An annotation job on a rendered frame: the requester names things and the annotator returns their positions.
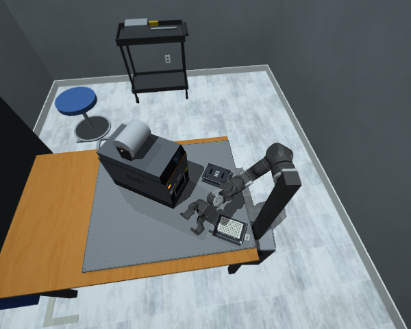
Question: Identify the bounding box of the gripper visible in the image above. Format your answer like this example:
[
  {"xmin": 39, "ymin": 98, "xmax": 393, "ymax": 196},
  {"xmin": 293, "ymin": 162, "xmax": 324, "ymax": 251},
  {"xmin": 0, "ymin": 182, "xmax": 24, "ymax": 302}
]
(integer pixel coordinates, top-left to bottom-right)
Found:
[{"xmin": 180, "ymin": 198, "xmax": 223, "ymax": 236}]

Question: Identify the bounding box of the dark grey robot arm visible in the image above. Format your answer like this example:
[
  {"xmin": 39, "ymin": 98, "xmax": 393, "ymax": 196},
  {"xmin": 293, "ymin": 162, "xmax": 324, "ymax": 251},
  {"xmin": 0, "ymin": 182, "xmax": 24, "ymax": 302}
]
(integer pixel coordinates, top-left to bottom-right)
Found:
[{"xmin": 207, "ymin": 143, "xmax": 297, "ymax": 208}]

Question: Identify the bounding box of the grey cylinder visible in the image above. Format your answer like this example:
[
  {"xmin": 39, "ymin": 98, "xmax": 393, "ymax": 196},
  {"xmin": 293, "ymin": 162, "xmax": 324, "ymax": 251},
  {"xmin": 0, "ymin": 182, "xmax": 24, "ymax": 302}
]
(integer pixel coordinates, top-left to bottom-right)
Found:
[{"xmin": 112, "ymin": 119, "xmax": 151, "ymax": 158}]

